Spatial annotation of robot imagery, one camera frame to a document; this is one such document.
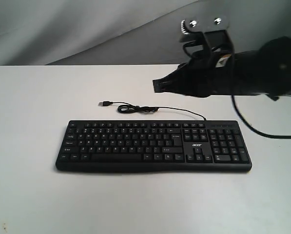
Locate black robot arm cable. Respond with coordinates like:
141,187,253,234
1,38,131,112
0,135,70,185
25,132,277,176
230,94,291,139

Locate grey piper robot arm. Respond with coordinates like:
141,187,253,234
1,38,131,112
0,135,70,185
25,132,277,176
153,37,291,100

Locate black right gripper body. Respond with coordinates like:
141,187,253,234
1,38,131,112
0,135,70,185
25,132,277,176
179,52,232,98

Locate black usb cable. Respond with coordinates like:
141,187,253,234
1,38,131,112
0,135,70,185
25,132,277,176
97,99,207,121

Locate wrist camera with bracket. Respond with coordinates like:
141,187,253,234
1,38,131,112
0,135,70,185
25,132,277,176
179,15,233,60

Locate grey backdrop cloth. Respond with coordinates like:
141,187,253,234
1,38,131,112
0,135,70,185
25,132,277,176
0,0,291,65

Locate black acer keyboard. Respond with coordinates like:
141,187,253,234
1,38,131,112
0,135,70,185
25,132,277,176
56,120,252,173

